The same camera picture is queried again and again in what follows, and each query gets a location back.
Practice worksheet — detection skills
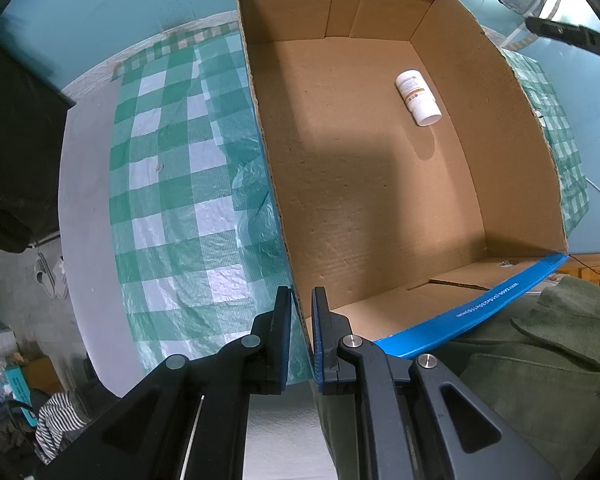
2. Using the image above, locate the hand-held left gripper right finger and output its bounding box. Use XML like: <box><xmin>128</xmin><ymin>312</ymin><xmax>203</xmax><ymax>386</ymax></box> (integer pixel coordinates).
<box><xmin>311</xmin><ymin>287</ymin><xmax>561</xmax><ymax>480</ymax></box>

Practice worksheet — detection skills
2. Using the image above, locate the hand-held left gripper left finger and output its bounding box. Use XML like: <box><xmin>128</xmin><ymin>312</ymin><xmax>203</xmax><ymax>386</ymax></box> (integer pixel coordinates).
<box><xmin>40</xmin><ymin>286</ymin><xmax>293</xmax><ymax>480</ymax></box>

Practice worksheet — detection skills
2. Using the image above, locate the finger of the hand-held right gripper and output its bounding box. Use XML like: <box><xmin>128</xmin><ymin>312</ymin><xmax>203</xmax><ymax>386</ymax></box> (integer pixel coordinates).
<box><xmin>525</xmin><ymin>16</ymin><xmax>600</xmax><ymax>68</ymax></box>

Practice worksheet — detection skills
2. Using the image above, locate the blue-sided cardboard box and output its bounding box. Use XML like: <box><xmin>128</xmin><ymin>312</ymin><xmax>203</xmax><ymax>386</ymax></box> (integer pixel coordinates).
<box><xmin>235</xmin><ymin>0</ymin><xmax>570</xmax><ymax>360</ymax></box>

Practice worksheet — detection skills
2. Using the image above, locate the white pill bottle orange label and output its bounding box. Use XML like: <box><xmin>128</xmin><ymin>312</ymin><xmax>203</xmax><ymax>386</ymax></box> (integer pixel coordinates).
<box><xmin>395</xmin><ymin>70</ymin><xmax>442</xmax><ymax>127</ymax></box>

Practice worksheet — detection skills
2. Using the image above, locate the green checked tablecloth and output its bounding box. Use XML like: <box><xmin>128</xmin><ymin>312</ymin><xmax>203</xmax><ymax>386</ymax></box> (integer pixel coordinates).
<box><xmin>109</xmin><ymin>22</ymin><xmax>590</xmax><ymax>386</ymax></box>

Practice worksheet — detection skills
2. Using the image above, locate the person's green jacket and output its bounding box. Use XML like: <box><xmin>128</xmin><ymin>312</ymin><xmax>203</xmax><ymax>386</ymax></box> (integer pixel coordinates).
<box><xmin>320</xmin><ymin>275</ymin><xmax>600</xmax><ymax>480</ymax></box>

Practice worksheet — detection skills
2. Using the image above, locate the striped cloth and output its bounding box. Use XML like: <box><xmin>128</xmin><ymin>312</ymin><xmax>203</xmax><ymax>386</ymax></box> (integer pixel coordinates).
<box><xmin>34</xmin><ymin>392</ymin><xmax>93</xmax><ymax>466</ymax></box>

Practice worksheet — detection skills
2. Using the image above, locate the pair of white shoes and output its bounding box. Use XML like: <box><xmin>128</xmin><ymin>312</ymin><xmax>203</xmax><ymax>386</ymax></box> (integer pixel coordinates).
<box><xmin>35</xmin><ymin>252</ymin><xmax>71</xmax><ymax>301</ymax></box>

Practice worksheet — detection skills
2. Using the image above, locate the dark cloth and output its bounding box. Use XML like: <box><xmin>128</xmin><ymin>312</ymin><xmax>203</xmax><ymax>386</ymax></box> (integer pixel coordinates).
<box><xmin>0</xmin><ymin>20</ymin><xmax>77</xmax><ymax>255</ymax></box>

